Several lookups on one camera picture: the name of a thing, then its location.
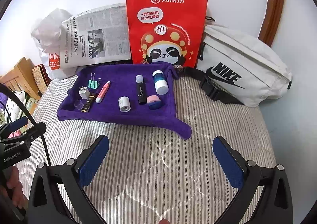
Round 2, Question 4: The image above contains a clear plastic cup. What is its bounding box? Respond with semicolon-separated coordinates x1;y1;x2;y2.
74;100;84;111

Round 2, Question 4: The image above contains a white USB charger plug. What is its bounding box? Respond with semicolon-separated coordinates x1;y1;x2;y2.
79;87;90;100

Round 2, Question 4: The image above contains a red panda paper bag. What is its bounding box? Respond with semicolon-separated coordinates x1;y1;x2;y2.
126;0;208;68

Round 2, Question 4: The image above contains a white Nike waist bag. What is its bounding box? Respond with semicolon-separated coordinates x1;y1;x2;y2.
182;23;292;108

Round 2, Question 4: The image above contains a white Miniso plastic bag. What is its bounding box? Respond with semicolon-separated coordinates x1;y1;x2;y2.
31;9;76;80

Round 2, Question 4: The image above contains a wooden bed frame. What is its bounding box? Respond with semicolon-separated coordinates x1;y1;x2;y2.
258;0;284;47

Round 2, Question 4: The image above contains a black gold chocolate bar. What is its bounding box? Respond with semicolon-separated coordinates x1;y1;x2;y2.
81;92;97;113

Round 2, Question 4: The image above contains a teal binder clip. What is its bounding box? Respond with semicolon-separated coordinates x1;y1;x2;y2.
88;72;102;89

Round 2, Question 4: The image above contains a left hand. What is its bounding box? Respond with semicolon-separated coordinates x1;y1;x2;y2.
6;166;26;209

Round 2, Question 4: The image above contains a small white tape roll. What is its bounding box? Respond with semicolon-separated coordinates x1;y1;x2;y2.
118;96;131;113

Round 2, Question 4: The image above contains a folded newspaper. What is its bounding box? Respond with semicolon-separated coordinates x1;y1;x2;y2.
60;4;132;69

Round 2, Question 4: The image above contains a purple towel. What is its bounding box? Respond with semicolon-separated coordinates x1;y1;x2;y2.
57;61;192;139

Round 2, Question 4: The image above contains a blue white bottle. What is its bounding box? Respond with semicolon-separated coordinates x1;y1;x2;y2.
152;70;169;95

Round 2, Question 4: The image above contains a pink blue round container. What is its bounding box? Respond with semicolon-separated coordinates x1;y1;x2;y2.
147;95;162;110

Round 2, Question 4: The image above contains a black tube white cap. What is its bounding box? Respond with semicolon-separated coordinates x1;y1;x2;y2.
135;74;147;105

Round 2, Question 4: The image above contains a brown patterned book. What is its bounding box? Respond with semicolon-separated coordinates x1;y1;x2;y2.
32;64;51;94

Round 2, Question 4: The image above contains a pink white pen tube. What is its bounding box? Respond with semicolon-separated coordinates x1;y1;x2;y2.
96;81;111;104

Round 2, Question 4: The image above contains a black cable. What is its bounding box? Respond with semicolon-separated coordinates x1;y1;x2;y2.
0;82;52;168

